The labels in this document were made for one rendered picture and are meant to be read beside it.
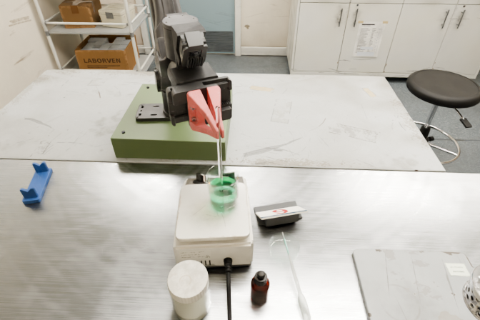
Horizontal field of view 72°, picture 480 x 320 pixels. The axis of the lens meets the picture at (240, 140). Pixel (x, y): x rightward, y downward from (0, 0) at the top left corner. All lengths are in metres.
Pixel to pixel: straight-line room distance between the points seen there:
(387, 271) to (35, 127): 0.92
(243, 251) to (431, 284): 0.31
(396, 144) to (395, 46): 2.28
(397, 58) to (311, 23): 0.83
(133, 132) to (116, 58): 1.99
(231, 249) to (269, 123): 0.45
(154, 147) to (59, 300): 0.36
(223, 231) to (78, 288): 0.26
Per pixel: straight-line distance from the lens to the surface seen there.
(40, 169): 0.87
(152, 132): 0.81
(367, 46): 3.09
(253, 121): 0.93
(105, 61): 2.82
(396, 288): 0.64
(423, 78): 1.95
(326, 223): 0.69
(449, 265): 0.70
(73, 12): 2.79
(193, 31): 0.50
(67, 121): 1.05
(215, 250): 0.56
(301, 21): 2.89
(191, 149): 0.78
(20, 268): 0.72
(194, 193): 0.60
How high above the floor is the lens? 1.43
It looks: 38 degrees down
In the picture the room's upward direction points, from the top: straight up
